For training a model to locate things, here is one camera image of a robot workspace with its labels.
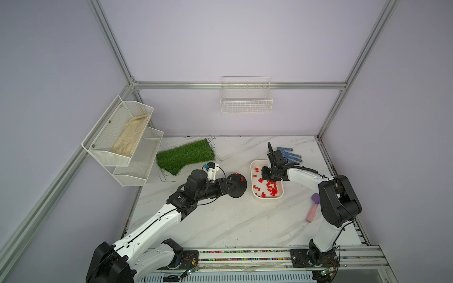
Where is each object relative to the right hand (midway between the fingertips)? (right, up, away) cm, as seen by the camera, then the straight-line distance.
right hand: (265, 176), depth 97 cm
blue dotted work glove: (+18, +11, +14) cm, 26 cm away
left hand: (-18, -1, -22) cm, 29 cm away
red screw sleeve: (-16, +3, -8) cm, 19 cm away
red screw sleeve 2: (-14, 0, -11) cm, 18 cm away
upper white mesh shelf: (-72, +20, -19) cm, 77 cm away
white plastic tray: (-2, -7, -1) cm, 7 cm away
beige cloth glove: (-66, +18, -20) cm, 72 cm away
